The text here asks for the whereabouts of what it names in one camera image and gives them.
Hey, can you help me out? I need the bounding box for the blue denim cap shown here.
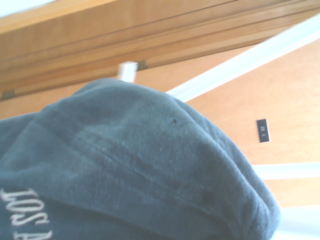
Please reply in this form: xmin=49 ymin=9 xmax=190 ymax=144
xmin=0 ymin=77 xmax=282 ymax=240

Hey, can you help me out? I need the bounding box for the wooden door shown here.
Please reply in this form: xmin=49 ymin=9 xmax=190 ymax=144
xmin=0 ymin=37 xmax=320 ymax=208

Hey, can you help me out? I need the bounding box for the wooden door frame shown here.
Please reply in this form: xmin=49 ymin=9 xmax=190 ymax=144
xmin=0 ymin=0 xmax=320 ymax=96

